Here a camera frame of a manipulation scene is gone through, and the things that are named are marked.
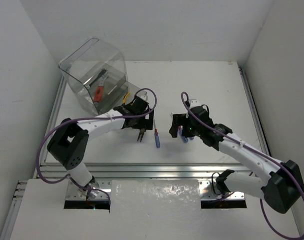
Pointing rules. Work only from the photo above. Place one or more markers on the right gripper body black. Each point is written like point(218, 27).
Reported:
point(192, 130)

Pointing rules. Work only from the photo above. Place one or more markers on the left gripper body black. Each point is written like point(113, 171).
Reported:
point(147, 119)

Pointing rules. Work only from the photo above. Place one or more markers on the red blue screwdriver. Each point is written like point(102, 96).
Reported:
point(176, 123)
point(156, 135)
point(185, 140)

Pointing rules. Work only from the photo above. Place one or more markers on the clear plastic pull-out drawer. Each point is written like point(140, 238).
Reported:
point(113, 97)

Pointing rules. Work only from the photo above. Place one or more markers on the red handled adjustable wrench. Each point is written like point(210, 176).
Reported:
point(99, 89)

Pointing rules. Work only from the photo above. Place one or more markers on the black handled adjustable wrench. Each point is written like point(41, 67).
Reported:
point(102, 74)

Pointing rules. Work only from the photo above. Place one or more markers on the yellow black long-nose pliers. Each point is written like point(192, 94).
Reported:
point(126, 98)

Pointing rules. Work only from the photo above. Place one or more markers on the yellow black needle-nose pliers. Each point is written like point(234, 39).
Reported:
point(141, 134)

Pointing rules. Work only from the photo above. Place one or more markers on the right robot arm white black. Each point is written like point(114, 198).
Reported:
point(275, 182)

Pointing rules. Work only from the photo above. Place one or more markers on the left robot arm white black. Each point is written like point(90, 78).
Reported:
point(69, 142)

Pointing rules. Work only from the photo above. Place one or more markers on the clear stacked plastic container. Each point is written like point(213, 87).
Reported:
point(99, 85)

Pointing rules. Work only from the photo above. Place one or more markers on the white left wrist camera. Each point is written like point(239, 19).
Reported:
point(143, 95)

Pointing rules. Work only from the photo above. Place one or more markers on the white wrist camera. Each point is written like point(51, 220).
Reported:
point(143, 95)
point(194, 103)

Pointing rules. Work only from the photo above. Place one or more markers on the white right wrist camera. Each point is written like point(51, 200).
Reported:
point(194, 103)

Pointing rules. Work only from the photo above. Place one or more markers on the aluminium frame rail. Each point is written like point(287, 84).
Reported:
point(156, 193)

